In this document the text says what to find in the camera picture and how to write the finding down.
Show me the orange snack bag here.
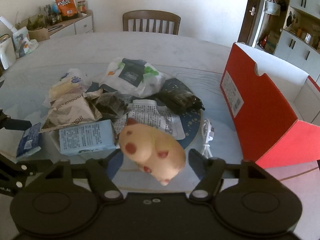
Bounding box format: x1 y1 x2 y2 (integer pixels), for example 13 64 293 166
55 0 78 21

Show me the white usb cable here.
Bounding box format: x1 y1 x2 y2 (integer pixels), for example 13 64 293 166
199 119 215 159

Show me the light blue carton box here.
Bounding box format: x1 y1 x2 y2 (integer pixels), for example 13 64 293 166
59 120 116 156

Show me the white plastic snack bag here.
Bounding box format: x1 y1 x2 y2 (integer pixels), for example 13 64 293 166
99 57 165 98

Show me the clear bag dark tea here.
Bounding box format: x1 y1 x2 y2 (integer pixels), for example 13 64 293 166
94 92 131 120

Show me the blue tissue pack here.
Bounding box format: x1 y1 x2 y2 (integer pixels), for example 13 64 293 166
16 122 42 159

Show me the white kettle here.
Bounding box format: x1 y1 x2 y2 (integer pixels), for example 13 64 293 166
0 34 16 70

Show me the white side cabinet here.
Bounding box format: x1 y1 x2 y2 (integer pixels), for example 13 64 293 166
48 10 94 39

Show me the red cardboard box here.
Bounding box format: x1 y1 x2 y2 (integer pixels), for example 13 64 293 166
220 43 319 168

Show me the blueberry bread package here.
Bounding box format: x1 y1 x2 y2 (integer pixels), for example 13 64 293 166
43 68 92 108

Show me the hanging tote bag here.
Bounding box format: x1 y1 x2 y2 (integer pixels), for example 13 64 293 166
265 0 280 16

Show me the brown wooden chair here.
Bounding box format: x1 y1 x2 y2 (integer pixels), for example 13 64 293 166
123 10 181 35

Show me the white wall cabinet unit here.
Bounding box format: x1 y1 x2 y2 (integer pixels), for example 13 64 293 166
253 0 319 82

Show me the dark green foil packet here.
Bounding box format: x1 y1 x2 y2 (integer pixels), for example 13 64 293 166
155 78 205 115

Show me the tissue box with bag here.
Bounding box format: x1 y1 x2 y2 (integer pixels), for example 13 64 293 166
1 16 39 58

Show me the brown paper snack bag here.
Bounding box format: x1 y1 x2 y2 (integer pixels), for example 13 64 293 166
40 93 102 133

